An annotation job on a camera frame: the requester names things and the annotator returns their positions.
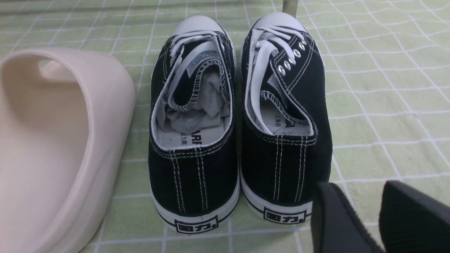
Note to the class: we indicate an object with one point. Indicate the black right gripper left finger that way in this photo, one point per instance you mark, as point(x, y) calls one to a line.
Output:
point(335, 226)

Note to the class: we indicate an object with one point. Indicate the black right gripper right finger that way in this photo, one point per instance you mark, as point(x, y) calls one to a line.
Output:
point(413, 222)

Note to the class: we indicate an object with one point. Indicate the stainless steel shoe rack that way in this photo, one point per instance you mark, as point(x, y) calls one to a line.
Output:
point(290, 7)

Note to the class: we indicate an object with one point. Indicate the right black canvas sneaker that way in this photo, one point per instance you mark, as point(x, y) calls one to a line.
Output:
point(286, 138)

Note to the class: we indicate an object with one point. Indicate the black canvas sneaker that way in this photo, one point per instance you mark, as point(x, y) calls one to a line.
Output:
point(286, 138)
point(192, 154)

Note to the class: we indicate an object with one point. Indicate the left black canvas sneaker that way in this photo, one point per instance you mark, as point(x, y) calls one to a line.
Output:
point(192, 154)

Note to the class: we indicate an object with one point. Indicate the green checkered floor cloth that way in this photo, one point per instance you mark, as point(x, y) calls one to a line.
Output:
point(387, 87)

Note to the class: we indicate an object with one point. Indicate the right cream foam slide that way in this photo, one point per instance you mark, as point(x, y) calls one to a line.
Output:
point(65, 117)

